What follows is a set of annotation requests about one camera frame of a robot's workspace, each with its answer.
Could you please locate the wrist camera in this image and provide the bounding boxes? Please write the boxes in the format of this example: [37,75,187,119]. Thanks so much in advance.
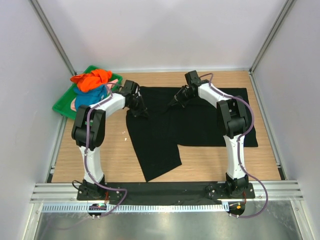
[184,70,209,87]
[118,80,140,96]

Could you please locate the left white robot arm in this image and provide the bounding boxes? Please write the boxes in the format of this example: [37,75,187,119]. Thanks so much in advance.
[71,93,148,201]

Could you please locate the left aluminium corner post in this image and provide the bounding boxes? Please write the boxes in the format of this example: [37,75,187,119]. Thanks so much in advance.
[28,0,77,76]

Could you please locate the orange t shirt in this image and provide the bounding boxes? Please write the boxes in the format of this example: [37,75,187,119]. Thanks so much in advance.
[70,68,113,93]

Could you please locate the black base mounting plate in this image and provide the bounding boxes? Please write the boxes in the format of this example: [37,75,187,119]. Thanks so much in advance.
[76,181,255,205]

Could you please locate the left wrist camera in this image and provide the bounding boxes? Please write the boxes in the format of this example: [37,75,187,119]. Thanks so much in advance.
[118,80,140,96]

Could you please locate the aluminium corner post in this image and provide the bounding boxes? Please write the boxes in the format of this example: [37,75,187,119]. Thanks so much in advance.
[28,0,77,76]
[249,0,296,75]

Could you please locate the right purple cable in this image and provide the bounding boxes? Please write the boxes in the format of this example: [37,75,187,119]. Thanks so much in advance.
[199,72,270,220]

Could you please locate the black t shirt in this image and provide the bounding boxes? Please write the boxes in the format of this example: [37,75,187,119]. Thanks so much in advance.
[125,85,259,183]

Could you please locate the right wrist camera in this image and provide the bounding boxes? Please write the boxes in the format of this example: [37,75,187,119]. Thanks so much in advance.
[184,70,209,87]

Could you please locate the right aluminium corner post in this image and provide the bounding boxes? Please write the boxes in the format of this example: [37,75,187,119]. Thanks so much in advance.
[249,0,296,75]

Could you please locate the slotted grey cable duct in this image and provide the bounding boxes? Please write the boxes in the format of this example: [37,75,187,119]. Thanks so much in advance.
[42,202,229,214]

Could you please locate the green plastic tray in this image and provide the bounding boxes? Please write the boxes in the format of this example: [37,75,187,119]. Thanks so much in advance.
[52,65,123,120]

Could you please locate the blue t shirt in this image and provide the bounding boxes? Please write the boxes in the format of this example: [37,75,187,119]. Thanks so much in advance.
[73,85,107,111]

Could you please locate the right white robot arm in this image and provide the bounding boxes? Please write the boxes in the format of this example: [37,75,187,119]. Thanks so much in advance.
[167,80,253,198]

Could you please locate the pink t shirt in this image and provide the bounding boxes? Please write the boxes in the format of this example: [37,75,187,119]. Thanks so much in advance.
[70,79,119,112]

